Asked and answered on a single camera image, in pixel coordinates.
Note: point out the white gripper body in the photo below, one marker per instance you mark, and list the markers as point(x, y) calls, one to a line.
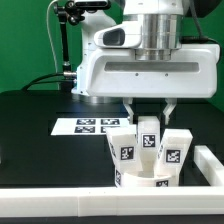
point(119, 67)

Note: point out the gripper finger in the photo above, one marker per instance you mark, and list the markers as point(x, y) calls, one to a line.
point(170, 106)
point(129, 110)

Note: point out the white round stool seat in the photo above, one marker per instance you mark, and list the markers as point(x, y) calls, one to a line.
point(144, 179)

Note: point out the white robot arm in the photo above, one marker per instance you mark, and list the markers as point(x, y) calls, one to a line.
point(161, 16)

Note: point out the white marker sheet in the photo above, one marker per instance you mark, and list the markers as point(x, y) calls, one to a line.
point(86, 126)

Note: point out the white right fence bar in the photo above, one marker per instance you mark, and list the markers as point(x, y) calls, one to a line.
point(209, 165)

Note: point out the white fence bar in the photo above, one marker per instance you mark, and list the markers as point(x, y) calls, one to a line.
point(209, 165)
point(110, 201)

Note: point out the white front fence bar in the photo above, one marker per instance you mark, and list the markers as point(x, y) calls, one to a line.
point(110, 201)

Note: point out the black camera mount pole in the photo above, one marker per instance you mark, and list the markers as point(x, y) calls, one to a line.
point(73, 13)

